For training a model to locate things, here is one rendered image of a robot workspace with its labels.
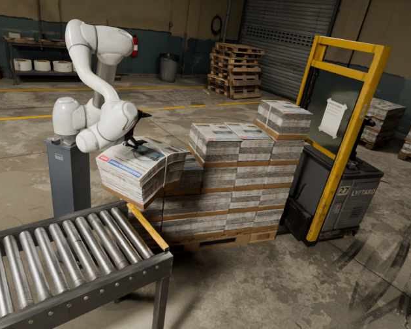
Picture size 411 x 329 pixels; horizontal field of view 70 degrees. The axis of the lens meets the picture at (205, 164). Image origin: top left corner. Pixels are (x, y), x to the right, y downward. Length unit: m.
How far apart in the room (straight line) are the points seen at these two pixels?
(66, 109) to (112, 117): 0.87
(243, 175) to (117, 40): 1.39
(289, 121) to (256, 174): 0.50
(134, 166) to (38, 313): 0.69
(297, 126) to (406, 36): 6.10
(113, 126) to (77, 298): 0.69
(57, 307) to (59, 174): 1.08
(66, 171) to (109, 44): 0.93
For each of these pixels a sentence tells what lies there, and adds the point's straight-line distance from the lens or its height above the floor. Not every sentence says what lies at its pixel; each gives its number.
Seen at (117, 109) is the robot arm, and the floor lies 1.49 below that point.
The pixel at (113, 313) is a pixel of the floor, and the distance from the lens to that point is 2.30.
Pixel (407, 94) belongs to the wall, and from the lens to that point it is 8.24.
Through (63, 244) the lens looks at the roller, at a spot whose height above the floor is 0.80.
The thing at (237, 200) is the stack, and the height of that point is 0.51.
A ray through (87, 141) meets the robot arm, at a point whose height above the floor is 1.35.
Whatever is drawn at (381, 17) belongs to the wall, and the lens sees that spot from 8.63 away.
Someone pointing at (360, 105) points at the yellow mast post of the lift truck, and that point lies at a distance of 2.56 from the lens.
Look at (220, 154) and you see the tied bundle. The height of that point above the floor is 0.95.
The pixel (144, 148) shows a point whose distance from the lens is 1.59.
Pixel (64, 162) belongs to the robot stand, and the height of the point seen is 0.87.
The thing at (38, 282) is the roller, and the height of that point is 0.80.
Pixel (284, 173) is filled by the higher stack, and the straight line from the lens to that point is 2.64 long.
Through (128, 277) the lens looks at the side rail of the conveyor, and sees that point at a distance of 1.43.
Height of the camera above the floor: 1.84
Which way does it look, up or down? 26 degrees down
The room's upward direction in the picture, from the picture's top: 9 degrees clockwise
